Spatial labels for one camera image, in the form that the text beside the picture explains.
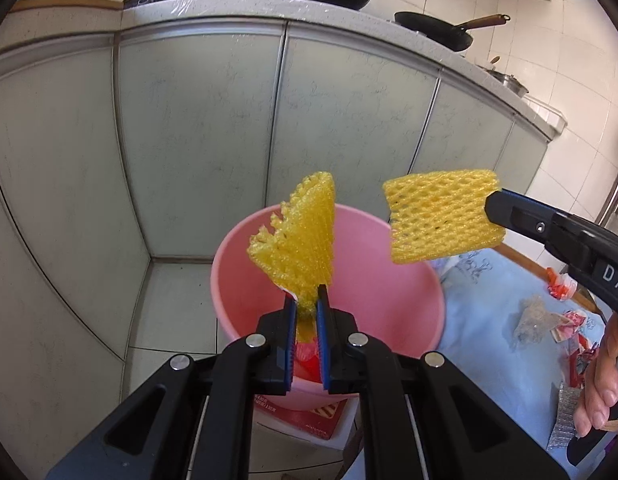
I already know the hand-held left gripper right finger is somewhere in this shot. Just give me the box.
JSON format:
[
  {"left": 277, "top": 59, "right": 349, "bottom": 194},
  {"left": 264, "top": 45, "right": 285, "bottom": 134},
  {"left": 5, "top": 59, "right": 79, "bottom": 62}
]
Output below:
[{"left": 316, "top": 285, "right": 570, "bottom": 480}]

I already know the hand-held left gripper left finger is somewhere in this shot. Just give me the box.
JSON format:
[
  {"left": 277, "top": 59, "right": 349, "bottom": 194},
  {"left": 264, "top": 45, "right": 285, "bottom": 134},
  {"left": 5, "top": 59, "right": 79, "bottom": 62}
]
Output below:
[{"left": 46, "top": 294, "right": 297, "bottom": 480}]

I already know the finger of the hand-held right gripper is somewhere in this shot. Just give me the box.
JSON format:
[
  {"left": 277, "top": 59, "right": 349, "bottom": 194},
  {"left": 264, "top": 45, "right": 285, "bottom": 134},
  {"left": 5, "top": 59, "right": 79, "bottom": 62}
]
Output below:
[{"left": 485, "top": 189, "right": 564, "bottom": 261}]

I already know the pink plastic bucket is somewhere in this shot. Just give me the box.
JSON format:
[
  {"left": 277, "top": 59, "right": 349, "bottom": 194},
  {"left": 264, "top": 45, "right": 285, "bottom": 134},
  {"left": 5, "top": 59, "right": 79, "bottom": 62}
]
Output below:
[{"left": 210, "top": 203, "right": 447, "bottom": 413}]

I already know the yellow foam net sleeve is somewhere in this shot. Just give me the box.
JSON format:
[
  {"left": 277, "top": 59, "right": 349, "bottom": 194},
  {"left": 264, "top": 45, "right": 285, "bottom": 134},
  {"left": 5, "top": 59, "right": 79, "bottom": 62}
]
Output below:
[{"left": 382, "top": 169, "right": 507, "bottom": 266}]

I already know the yellow foam net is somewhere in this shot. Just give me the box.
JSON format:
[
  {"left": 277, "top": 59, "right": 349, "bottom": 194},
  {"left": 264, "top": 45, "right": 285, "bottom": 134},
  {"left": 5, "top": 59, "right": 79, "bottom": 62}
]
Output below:
[{"left": 246, "top": 171, "right": 337, "bottom": 343}]

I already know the silver foil bag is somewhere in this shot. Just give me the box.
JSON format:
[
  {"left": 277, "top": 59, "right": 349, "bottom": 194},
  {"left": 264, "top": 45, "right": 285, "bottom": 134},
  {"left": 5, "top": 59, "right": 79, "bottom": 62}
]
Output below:
[{"left": 546, "top": 380, "right": 584, "bottom": 448}]

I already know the person's right hand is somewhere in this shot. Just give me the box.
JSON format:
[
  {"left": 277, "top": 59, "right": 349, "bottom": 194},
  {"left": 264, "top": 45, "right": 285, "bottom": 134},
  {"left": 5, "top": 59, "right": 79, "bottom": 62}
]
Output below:
[{"left": 573, "top": 312, "right": 618, "bottom": 438}]

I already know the red and white wrapper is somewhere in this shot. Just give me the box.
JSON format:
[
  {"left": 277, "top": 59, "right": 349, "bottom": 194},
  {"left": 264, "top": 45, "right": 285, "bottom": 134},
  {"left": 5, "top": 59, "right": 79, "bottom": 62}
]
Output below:
[
  {"left": 554, "top": 310, "right": 597, "bottom": 343},
  {"left": 568, "top": 342, "right": 600, "bottom": 388},
  {"left": 545, "top": 269, "right": 580, "bottom": 302}
]

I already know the red cardboard box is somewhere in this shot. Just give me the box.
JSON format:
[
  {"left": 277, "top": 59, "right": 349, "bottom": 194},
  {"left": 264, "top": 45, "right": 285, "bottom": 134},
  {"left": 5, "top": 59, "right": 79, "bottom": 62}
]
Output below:
[{"left": 253, "top": 394, "right": 348, "bottom": 441}]

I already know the clear crumpled plastic wrapper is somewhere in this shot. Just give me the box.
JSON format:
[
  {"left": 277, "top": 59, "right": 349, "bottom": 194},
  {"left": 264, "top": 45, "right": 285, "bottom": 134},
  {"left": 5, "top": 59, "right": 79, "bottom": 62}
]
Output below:
[{"left": 513, "top": 296, "right": 560, "bottom": 351}]

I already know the stainless steel pot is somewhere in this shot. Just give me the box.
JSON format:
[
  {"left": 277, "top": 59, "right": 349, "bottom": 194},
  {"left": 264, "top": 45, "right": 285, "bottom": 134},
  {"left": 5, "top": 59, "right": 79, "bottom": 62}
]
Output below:
[{"left": 480, "top": 55, "right": 530, "bottom": 99}]

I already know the light blue floral cloth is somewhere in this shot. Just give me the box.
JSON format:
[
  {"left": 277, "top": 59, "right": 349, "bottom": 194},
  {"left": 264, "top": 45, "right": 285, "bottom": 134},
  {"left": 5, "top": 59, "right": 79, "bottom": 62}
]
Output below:
[{"left": 434, "top": 247, "right": 618, "bottom": 480}]

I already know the black frying pan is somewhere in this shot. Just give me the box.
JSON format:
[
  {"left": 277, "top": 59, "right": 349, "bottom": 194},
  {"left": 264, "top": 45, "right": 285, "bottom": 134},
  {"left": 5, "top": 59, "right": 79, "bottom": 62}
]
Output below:
[{"left": 394, "top": 11, "right": 511, "bottom": 53}]

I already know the kitchen counter cabinet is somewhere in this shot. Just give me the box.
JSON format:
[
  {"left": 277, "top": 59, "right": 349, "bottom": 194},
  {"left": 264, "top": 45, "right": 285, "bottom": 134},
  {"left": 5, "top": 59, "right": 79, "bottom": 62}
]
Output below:
[{"left": 0, "top": 0, "right": 564, "bottom": 461}]

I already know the metal frame storage shelf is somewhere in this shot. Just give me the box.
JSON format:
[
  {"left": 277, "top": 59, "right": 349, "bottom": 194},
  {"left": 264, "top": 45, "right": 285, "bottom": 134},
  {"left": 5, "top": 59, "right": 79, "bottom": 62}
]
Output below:
[{"left": 595, "top": 152, "right": 618, "bottom": 233}]

